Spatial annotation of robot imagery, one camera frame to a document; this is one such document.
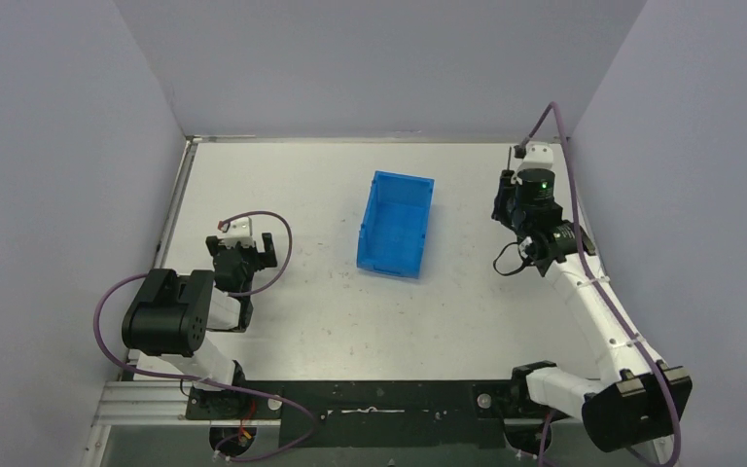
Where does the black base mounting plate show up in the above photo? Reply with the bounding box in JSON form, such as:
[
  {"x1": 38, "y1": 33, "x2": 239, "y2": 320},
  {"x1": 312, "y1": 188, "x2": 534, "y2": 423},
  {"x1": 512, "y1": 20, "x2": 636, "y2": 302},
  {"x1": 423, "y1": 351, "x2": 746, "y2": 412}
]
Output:
[{"x1": 185, "y1": 379, "x2": 548, "y2": 452}]

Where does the orange black screwdriver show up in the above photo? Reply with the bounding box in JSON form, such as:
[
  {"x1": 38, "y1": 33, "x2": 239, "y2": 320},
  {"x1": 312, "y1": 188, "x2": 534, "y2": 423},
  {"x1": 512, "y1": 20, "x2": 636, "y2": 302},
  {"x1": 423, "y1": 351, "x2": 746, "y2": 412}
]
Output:
[{"x1": 506, "y1": 145, "x2": 517, "y2": 185}]

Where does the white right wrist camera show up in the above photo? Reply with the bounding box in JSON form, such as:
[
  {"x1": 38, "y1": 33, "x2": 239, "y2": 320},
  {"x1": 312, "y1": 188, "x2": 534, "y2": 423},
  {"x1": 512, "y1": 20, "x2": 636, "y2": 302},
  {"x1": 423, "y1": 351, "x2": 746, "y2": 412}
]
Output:
[{"x1": 510, "y1": 142, "x2": 554, "y2": 171}]

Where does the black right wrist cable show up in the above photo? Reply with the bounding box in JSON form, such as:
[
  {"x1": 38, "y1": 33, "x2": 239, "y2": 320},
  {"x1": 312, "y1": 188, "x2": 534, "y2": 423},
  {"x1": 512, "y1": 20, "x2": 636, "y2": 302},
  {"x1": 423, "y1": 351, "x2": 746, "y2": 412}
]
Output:
[{"x1": 493, "y1": 239, "x2": 539, "y2": 278}]

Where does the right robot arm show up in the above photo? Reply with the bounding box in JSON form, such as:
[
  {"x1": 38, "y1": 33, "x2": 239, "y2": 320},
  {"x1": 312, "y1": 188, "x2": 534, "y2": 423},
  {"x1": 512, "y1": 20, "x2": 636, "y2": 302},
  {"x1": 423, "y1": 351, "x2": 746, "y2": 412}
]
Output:
[{"x1": 491, "y1": 168, "x2": 693, "y2": 452}]

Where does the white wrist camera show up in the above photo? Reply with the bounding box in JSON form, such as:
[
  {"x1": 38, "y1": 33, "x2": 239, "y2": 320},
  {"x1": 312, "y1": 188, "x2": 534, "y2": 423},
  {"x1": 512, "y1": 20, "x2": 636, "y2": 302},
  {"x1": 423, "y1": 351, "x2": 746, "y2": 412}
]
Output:
[
  {"x1": 218, "y1": 217, "x2": 255, "y2": 248},
  {"x1": 510, "y1": 142, "x2": 554, "y2": 171}
]

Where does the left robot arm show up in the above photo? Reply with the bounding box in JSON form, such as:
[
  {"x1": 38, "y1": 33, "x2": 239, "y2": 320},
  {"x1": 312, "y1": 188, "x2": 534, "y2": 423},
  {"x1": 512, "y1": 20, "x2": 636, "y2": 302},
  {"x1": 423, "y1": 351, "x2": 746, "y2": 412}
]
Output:
[{"x1": 122, "y1": 233, "x2": 278, "y2": 419}]

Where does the blue plastic bin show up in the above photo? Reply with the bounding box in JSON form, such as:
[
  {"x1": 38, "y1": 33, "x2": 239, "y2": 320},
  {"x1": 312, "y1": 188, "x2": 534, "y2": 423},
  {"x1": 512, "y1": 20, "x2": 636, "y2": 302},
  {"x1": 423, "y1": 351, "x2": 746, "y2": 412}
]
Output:
[{"x1": 356, "y1": 170, "x2": 435, "y2": 279}]

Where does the aluminium left table rail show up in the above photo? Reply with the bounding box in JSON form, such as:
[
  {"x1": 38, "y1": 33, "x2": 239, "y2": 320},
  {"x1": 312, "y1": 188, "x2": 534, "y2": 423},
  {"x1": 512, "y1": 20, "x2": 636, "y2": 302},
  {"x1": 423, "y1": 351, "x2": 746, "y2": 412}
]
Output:
[{"x1": 152, "y1": 136, "x2": 197, "y2": 268}]

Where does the aluminium back table rail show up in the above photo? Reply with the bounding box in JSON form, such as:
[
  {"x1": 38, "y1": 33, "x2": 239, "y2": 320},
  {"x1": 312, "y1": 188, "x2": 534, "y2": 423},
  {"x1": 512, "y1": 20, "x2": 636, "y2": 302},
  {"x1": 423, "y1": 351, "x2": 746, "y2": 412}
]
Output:
[{"x1": 186, "y1": 134, "x2": 569, "y2": 145}]

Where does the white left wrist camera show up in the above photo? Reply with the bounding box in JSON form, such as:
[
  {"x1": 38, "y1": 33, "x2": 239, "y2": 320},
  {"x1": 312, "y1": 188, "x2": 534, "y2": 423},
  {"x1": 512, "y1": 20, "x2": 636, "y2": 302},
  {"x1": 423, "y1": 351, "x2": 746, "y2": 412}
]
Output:
[{"x1": 218, "y1": 217, "x2": 255, "y2": 248}]

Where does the aluminium front frame rail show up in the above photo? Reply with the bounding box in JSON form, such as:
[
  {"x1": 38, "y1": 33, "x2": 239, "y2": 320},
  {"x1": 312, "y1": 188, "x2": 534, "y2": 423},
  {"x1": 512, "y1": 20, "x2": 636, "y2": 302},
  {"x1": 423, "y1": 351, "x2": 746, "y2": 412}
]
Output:
[{"x1": 91, "y1": 378, "x2": 672, "y2": 428}]

